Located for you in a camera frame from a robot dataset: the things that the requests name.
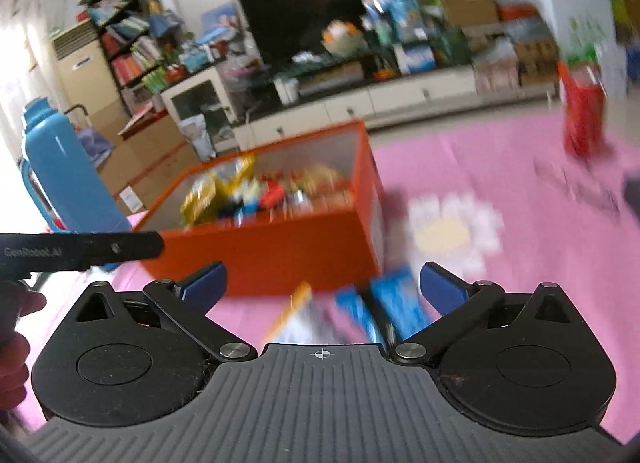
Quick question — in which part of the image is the white curtain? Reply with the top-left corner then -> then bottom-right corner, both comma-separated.
0,0 -> 68,154

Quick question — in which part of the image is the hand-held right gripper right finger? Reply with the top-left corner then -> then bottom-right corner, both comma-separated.
390,262 -> 583,363

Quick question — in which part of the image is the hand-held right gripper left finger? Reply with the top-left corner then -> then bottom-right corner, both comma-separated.
70,260 -> 258,363

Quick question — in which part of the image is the blue snack packet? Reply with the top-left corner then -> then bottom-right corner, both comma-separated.
369,267 -> 432,340
334,287 -> 387,345

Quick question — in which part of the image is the beige standing air conditioner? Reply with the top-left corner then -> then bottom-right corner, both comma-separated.
51,20 -> 125,125

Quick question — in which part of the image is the white glass door cabinet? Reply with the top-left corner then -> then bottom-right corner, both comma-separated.
160,66 -> 240,145

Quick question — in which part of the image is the stack of cardboard boxes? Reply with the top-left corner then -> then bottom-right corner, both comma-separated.
94,102 -> 203,215

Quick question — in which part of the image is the orange white plush toy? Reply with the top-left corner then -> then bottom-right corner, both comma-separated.
320,20 -> 370,57

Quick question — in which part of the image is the black bookshelf with books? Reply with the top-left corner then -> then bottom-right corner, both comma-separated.
76,0 -> 202,110

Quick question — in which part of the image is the stack of printed cartons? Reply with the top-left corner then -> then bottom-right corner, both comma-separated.
471,18 -> 560,95

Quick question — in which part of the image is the pink daisy print blanket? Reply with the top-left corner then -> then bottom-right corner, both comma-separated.
0,113 -> 640,449

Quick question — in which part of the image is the stack of blue product boxes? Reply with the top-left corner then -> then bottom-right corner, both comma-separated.
360,0 -> 437,77

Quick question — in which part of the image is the pile of assorted snack packets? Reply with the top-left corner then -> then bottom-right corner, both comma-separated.
180,154 -> 358,228

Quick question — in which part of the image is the blue thermos jug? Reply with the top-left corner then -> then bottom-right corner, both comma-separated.
20,97 -> 134,235

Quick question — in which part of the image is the white television cabinet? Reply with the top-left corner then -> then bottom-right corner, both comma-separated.
234,63 -> 562,150

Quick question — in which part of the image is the orange striped white snack packet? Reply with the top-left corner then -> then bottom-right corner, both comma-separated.
264,282 -> 331,345

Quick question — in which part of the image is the brown cardboard box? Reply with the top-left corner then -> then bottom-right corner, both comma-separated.
440,0 -> 501,27

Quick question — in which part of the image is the red bag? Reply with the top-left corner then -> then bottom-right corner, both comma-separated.
556,60 -> 615,160

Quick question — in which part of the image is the person's left hand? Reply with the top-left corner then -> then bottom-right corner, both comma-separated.
0,291 -> 49,412

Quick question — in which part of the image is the white carton with green print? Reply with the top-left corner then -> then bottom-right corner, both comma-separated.
539,0 -> 617,65

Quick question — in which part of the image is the yellow snack packet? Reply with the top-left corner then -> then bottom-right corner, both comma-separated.
214,154 -> 257,195

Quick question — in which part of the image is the orange storage box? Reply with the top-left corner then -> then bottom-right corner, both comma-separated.
137,120 -> 386,298

